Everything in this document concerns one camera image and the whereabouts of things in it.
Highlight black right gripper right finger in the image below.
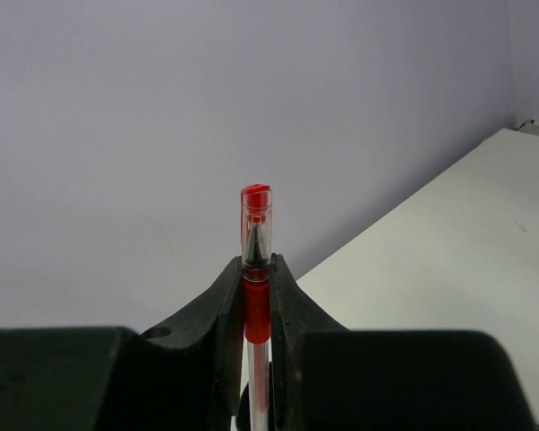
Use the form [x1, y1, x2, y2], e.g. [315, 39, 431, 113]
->
[269, 255, 537, 430]

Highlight red gel pen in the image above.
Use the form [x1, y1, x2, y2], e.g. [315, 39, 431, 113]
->
[241, 184, 272, 430]

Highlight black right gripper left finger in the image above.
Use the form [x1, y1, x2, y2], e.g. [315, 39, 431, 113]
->
[0, 258, 243, 430]

